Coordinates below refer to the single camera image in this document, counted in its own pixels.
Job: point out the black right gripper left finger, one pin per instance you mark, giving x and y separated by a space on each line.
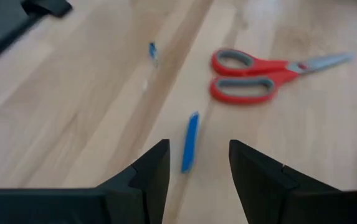
147 193

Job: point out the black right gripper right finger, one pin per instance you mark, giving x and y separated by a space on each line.
265 193

